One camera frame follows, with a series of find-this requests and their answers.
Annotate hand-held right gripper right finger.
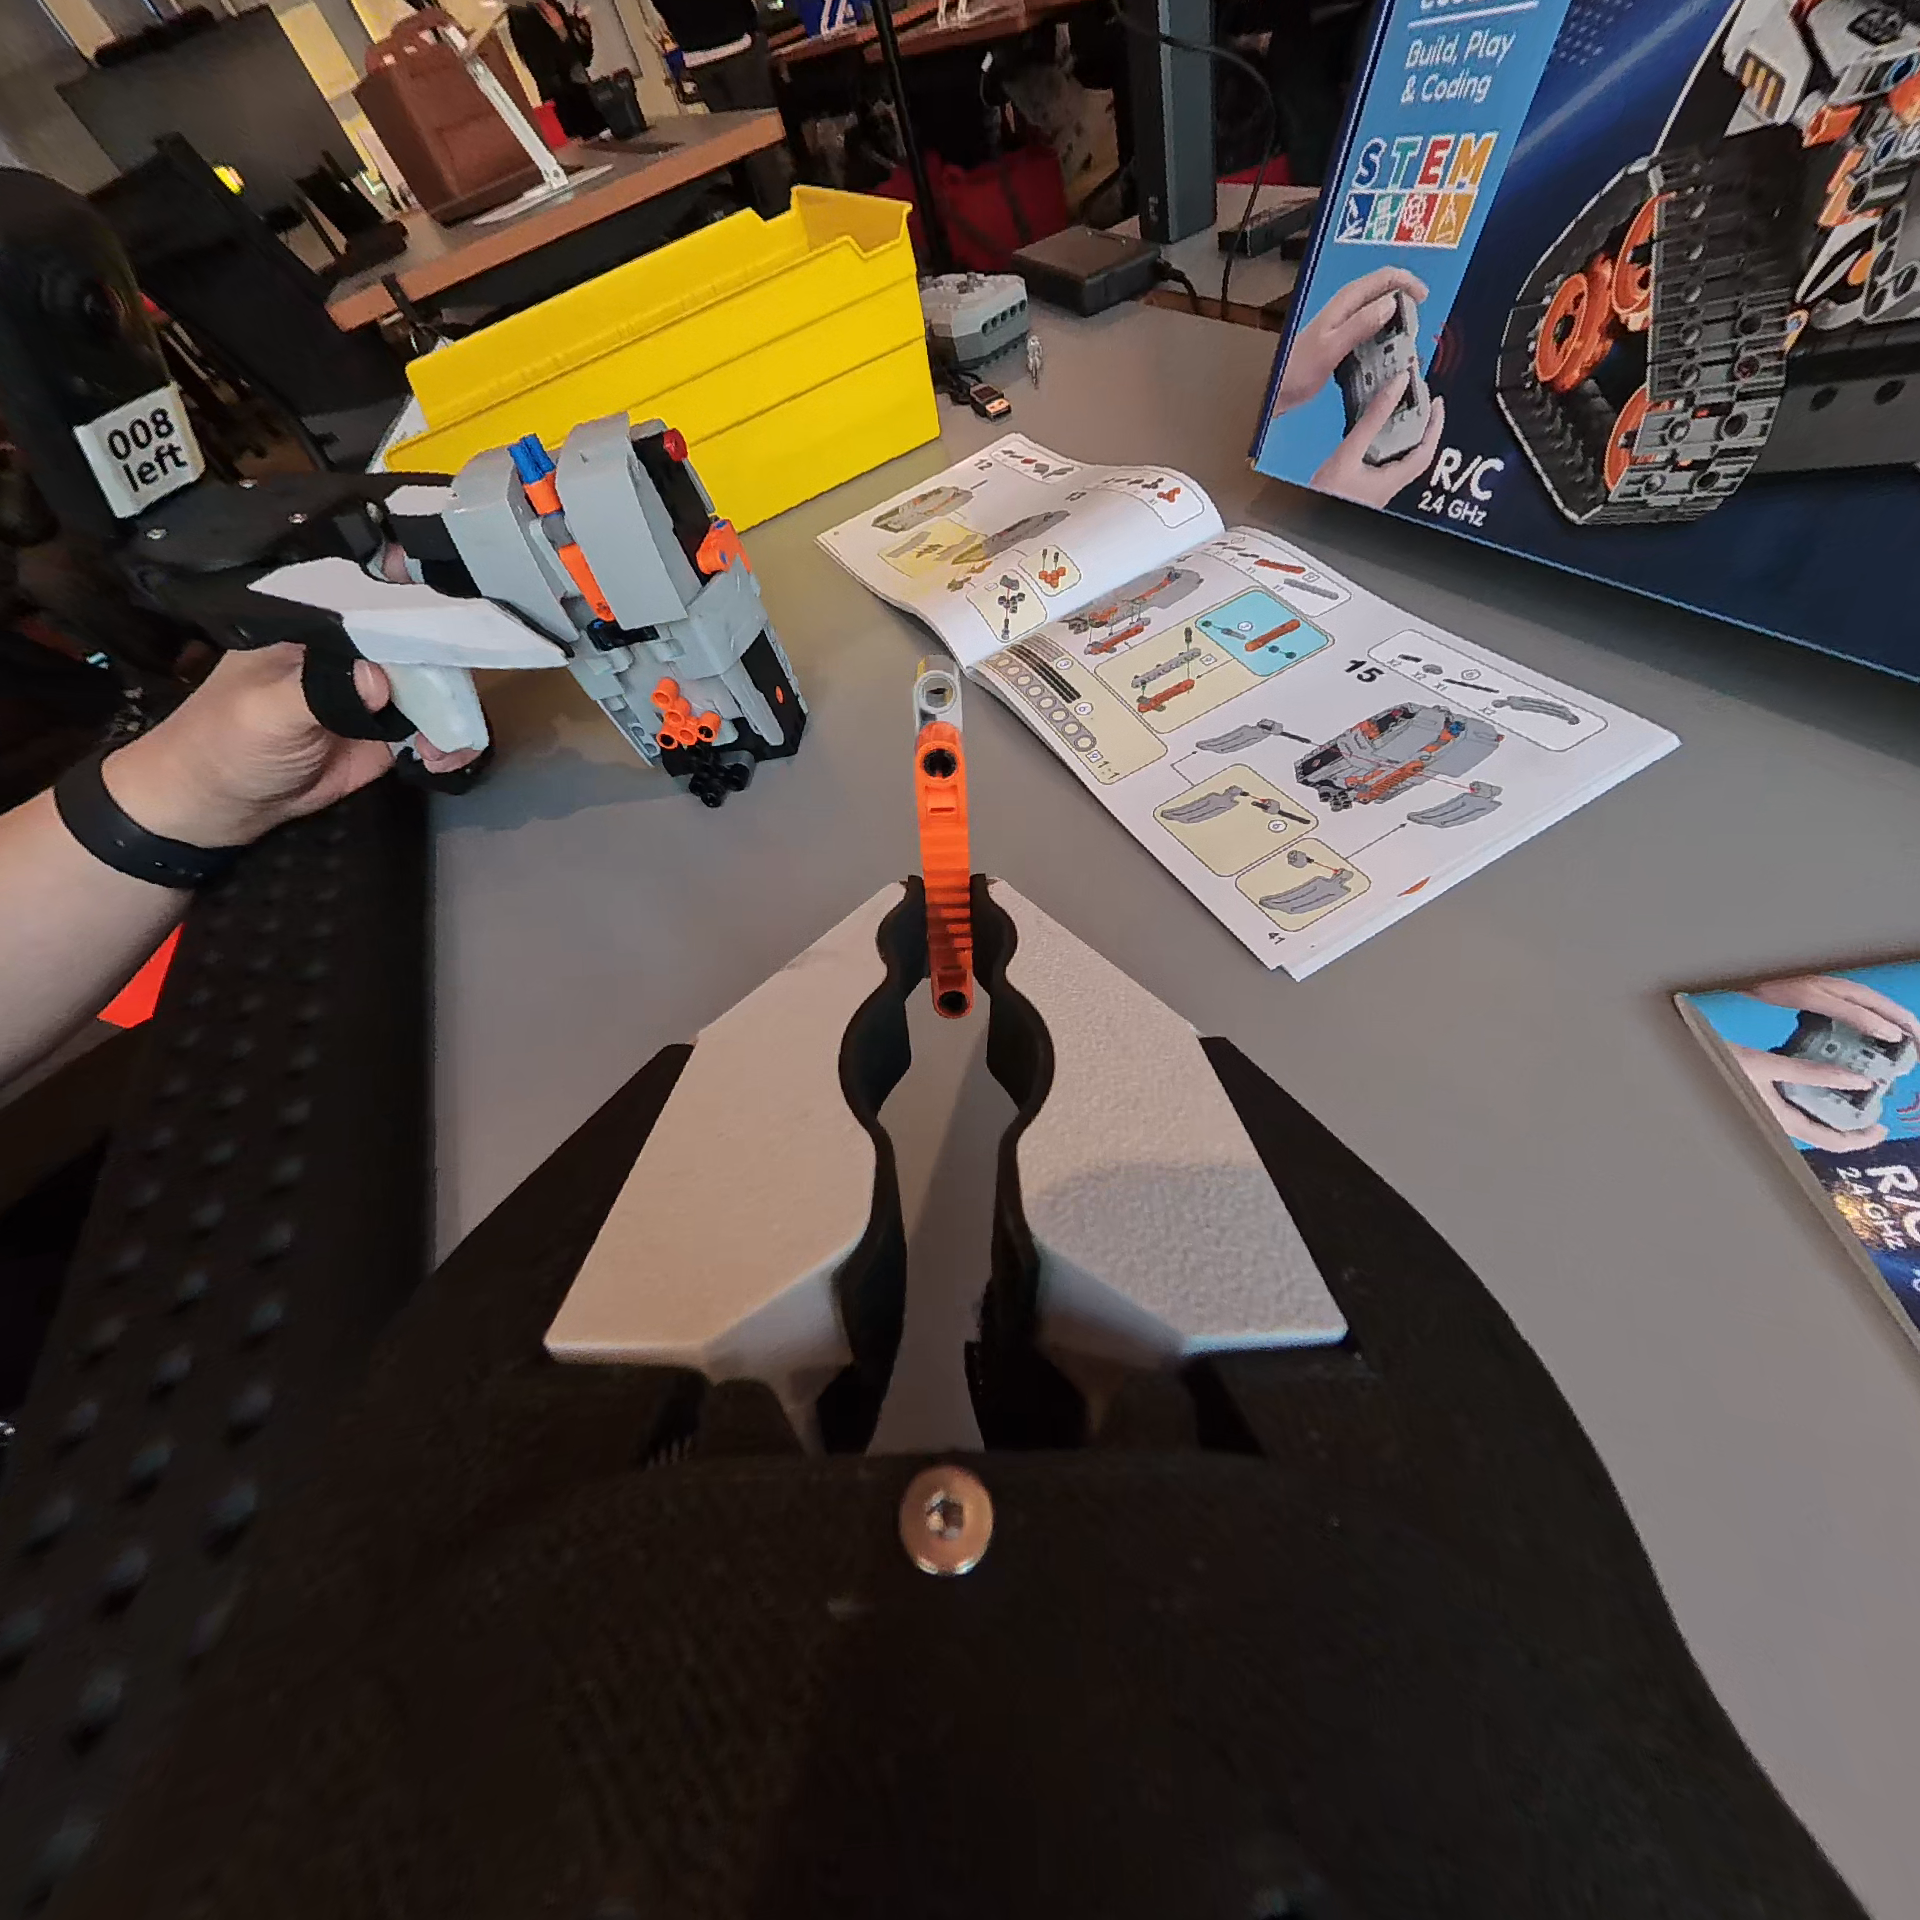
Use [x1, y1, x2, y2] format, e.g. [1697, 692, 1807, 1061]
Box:
[972, 879, 1348, 1455]

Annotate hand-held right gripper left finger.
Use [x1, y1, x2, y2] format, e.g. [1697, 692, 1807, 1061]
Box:
[539, 880, 921, 1455]

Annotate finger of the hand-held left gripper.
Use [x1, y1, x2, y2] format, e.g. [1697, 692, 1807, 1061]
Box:
[246, 555, 576, 674]

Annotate grey brick-built robot model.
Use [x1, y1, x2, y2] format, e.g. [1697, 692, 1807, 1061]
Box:
[441, 412, 810, 809]

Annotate orange and grey brick beam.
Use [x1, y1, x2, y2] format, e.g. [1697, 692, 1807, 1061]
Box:
[912, 652, 980, 1021]

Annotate grey desk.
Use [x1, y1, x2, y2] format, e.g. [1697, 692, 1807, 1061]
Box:
[368, 257, 1920, 1920]

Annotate person's left hand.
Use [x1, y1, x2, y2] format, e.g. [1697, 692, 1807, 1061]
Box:
[105, 639, 490, 856]

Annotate black wristband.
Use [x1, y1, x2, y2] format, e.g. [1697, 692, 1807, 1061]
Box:
[56, 738, 246, 891]

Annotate brown leather bag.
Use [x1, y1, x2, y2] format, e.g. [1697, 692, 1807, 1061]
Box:
[352, 7, 545, 227]

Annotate dark large screen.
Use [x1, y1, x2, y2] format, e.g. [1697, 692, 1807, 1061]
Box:
[57, 5, 366, 203]

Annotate yellow plastic bin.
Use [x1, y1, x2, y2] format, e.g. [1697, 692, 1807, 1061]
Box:
[404, 184, 943, 535]

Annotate orange reflective vest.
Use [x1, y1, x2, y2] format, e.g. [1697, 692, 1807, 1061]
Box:
[97, 922, 186, 1033]

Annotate white folding stand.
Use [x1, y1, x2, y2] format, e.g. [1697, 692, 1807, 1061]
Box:
[451, 11, 618, 231]

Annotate open white instruction booklet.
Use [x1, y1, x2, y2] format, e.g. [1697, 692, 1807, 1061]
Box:
[816, 432, 1683, 985]

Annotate wooden table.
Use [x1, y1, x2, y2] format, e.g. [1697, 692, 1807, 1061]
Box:
[326, 107, 793, 337]

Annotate black dimpled mat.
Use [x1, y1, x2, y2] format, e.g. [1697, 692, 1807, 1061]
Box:
[0, 773, 441, 1920]

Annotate grey electronic brick hub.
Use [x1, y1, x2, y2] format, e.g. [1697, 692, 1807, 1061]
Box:
[919, 272, 1034, 369]

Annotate blue cover booklet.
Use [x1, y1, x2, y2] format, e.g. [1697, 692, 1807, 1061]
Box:
[1672, 961, 1920, 1353]

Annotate black metal pole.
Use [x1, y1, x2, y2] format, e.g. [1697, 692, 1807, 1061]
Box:
[866, 0, 959, 277]

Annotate red bag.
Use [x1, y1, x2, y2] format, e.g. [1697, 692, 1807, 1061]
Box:
[882, 141, 1078, 275]

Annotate black power adapter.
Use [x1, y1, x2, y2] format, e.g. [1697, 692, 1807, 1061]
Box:
[1012, 225, 1161, 319]

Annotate blue robot kit box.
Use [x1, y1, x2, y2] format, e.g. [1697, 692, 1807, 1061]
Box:
[1249, 0, 1920, 684]

